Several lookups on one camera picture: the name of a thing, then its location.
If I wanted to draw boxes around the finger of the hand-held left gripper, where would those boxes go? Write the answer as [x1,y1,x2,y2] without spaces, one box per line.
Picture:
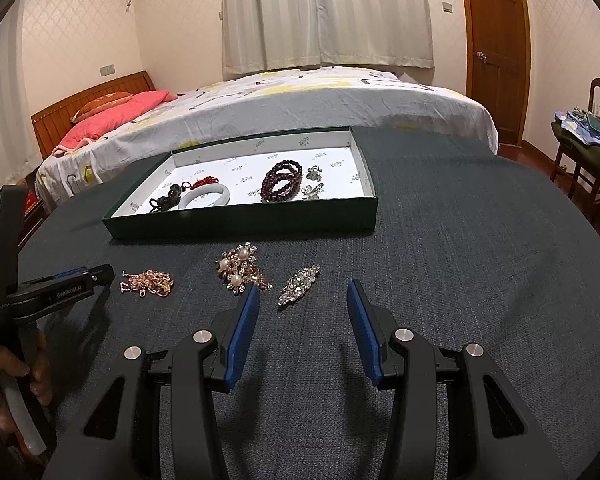
[17,266,101,288]
[7,263,116,317]

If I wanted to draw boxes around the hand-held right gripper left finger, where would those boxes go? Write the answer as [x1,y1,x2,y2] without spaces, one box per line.
[42,282,262,480]

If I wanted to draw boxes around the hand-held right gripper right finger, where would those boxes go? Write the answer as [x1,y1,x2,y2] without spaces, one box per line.
[346,279,571,480]

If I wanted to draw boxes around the pearl flower brooch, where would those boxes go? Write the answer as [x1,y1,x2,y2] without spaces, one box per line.
[216,242,273,292]

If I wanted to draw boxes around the crystal leaf brooch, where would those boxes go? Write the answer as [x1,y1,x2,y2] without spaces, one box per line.
[278,264,322,307]

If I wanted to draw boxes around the rose gold chain necklace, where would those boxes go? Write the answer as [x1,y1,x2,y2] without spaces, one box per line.
[120,269,175,299]

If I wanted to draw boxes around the dark bead cord ornament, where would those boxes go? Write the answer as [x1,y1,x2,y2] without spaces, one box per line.
[149,184,182,213]

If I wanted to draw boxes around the white jade bangle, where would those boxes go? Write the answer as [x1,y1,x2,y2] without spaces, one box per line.
[178,184,230,210]

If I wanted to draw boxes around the dark green shallow box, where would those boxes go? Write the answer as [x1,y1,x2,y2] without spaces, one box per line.
[102,126,379,243]

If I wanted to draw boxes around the red bead cord ornament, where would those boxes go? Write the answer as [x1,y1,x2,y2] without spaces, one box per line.
[181,174,220,192]

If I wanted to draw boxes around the dark red bead bracelet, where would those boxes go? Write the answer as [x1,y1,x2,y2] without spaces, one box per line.
[261,159,302,203]

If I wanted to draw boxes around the dark grey tablecloth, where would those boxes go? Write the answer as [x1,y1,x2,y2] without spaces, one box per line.
[10,127,600,480]

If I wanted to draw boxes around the wooden headboard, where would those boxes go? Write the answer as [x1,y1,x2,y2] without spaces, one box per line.
[31,71,156,161]

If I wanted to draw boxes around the pink pillow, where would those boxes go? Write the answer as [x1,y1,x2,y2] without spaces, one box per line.
[50,90,178,157]

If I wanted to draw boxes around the red embroidered cushion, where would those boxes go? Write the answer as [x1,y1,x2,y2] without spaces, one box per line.
[70,91,134,124]

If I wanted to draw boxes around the bed with patterned sheet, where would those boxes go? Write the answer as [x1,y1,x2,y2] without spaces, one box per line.
[34,66,501,211]

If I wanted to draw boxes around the pile of clothes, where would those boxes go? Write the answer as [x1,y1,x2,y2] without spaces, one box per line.
[552,107,600,179]

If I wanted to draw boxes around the brown wooden door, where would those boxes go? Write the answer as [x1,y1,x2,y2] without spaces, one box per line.
[456,0,532,147]

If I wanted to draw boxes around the white striped curtain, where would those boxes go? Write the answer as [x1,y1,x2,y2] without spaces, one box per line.
[221,0,437,81]

